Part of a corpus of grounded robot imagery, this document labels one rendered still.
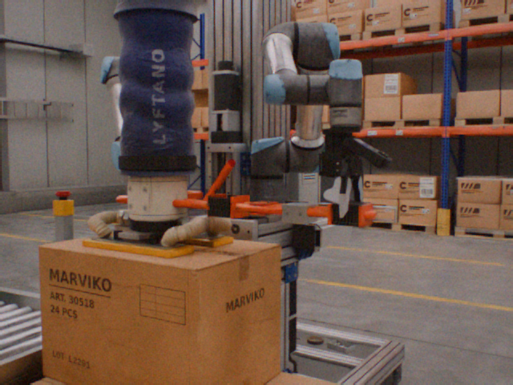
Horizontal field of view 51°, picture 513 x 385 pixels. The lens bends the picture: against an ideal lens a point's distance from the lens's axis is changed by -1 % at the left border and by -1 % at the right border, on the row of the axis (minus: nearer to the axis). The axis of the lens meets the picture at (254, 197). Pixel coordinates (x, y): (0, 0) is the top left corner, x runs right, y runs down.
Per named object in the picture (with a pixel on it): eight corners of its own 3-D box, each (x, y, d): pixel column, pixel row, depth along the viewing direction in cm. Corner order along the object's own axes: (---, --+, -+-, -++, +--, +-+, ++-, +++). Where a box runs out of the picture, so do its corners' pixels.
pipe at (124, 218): (86, 233, 157) (86, 214, 157) (145, 224, 178) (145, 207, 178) (175, 244, 139) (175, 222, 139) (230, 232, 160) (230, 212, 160)
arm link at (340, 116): (366, 109, 127) (353, 106, 120) (365, 128, 127) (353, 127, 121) (337, 110, 131) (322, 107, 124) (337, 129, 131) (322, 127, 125)
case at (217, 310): (42, 375, 161) (37, 245, 158) (135, 338, 195) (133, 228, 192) (200, 431, 130) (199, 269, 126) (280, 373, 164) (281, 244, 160)
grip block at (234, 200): (204, 217, 143) (204, 195, 143) (226, 213, 151) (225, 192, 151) (231, 219, 139) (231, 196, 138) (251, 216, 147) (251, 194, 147)
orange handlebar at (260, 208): (88, 204, 169) (88, 192, 169) (153, 196, 195) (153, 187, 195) (371, 224, 121) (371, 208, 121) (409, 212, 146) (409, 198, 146)
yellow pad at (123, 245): (81, 246, 156) (80, 229, 155) (107, 241, 164) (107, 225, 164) (171, 259, 138) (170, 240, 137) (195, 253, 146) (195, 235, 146)
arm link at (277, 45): (256, 17, 169) (266, 73, 128) (291, 17, 169) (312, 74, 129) (256, 52, 175) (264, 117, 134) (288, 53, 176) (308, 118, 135)
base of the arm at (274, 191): (260, 200, 204) (260, 173, 203) (296, 201, 196) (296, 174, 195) (237, 202, 192) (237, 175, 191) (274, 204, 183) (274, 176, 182)
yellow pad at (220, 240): (128, 237, 172) (127, 222, 171) (150, 233, 180) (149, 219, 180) (214, 248, 154) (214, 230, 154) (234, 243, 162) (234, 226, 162)
